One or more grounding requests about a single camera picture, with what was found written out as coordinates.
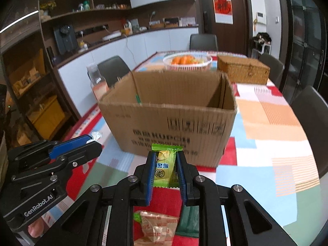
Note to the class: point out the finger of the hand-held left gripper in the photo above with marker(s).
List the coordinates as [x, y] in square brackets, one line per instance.
[69, 144]
[82, 153]

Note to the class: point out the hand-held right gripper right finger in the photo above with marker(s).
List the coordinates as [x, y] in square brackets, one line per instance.
[180, 176]

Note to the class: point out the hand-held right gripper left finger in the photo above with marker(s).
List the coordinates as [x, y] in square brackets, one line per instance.
[151, 179]

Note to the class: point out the green yellow snack packet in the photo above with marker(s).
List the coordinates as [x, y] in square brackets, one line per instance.
[165, 169]

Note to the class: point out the white snack packet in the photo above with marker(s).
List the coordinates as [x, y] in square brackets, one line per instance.
[96, 135]

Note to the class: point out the brown cardboard box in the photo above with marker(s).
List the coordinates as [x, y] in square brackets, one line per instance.
[179, 117]

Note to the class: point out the person's left hand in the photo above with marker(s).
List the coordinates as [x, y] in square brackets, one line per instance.
[37, 229]

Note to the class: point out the yellow storage box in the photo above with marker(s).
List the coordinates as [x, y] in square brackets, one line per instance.
[46, 115]

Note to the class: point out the dark green snack packet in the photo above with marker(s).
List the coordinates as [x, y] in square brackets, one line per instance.
[189, 221]

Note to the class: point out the tan snack packet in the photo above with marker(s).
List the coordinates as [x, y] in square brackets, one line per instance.
[156, 229]

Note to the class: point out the clear drink bottle pink label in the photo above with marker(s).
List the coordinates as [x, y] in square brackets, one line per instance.
[98, 84]

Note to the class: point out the glass display cabinet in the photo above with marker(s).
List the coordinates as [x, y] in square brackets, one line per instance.
[25, 82]

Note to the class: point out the white lower cabinets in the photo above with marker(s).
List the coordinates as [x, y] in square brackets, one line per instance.
[82, 64]

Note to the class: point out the dark grey dining chair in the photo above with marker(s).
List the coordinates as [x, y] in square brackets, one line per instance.
[273, 66]
[112, 70]
[311, 117]
[203, 42]

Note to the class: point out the colourful patchwork tablecloth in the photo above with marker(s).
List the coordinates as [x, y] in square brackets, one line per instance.
[269, 143]

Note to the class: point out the white plastic fruit basket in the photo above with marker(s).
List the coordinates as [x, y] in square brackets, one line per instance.
[188, 67]

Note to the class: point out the orange fruit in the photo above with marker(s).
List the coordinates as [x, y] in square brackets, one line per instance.
[188, 59]
[176, 60]

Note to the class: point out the black power strip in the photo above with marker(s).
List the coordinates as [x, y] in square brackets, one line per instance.
[92, 29]

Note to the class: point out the lidded wicker basket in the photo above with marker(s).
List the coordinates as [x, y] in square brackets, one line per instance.
[243, 69]

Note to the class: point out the yellow flowers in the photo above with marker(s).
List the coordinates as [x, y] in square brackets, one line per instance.
[48, 6]

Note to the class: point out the green bottle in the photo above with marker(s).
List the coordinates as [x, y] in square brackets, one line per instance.
[86, 5]

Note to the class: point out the wicker tray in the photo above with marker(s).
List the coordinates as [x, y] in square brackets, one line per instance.
[156, 25]

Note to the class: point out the dark brown door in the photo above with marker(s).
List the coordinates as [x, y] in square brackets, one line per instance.
[238, 38]

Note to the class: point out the white stool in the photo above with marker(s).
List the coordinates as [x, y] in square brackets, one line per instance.
[261, 50]

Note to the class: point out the white desk lamp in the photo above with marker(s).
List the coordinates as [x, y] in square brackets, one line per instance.
[152, 16]

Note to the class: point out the black bag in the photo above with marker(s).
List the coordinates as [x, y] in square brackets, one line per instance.
[262, 38]

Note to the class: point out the white intercom panel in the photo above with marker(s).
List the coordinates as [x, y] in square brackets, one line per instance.
[260, 17]

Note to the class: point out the dark glass door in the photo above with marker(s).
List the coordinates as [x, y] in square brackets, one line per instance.
[305, 30]

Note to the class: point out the red white wall calendar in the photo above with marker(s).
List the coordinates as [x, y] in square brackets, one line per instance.
[223, 6]

